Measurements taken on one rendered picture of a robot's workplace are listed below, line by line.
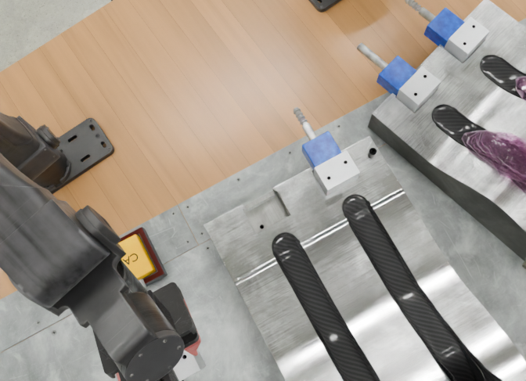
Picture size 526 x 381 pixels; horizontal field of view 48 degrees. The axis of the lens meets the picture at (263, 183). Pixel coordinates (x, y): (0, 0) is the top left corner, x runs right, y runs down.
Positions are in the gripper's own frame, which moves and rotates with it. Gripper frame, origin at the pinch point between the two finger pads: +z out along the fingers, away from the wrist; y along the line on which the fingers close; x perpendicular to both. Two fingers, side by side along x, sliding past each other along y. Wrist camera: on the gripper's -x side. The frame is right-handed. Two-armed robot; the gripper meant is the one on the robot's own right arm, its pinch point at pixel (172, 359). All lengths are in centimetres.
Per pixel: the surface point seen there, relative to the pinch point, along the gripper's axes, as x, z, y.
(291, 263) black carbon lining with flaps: 6.5, 4.3, 18.2
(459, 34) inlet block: 22, -4, 56
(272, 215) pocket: 13.9, 2.7, 19.2
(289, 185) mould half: 14.4, -0.6, 23.1
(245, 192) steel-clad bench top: 22.5, 5.5, 17.9
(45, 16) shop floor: 152, 31, -7
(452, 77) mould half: 19, 1, 53
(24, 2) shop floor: 159, 27, -11
